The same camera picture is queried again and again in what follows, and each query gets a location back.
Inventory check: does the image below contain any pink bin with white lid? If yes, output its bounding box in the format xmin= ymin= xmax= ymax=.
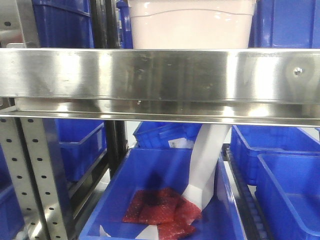
xmin=128 ymin=0 xmax=256 ymax=50

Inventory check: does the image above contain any blue bin with red packets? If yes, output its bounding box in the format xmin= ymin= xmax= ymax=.
xmin=79 ymin=148 xmax=246 ymax=240

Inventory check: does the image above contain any blue bin lower left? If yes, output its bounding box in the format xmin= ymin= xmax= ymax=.
xmin=55 ymin=118 xmax=107 ymax=182

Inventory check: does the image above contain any blue bin upper left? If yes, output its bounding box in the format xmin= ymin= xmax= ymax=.
xmin=32 ymin=0 xmax=95 ymax=49

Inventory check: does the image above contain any blue bin lower right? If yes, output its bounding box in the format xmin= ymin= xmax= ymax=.
xmin=255 ymin=154 xmax=320 ymax=240

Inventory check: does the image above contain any blue bin upper right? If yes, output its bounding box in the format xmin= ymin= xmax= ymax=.
xmin=248 ymin=0 xmax=320 ymax=49

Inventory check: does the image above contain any stainless steel shelf rail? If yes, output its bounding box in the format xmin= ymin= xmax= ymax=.
xmin=0 ymin=48 xmax=320 ymax=127

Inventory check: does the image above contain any perforated steel shelf post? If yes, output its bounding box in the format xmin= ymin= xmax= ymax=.
xmin=0 ymin=116 xmax=77 ymax=240

